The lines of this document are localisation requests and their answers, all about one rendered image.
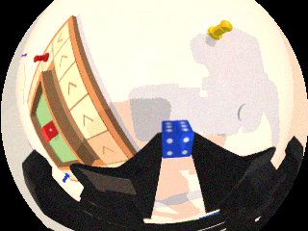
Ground red pawn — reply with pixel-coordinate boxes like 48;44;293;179
34;53;50;63

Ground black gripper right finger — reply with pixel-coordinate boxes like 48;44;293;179
192;131;276;213

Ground blue die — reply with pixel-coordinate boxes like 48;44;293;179
162;119;193;158

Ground red die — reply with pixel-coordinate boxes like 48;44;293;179
41;120;58;142

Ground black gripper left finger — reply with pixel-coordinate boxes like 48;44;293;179
69;132;163;219

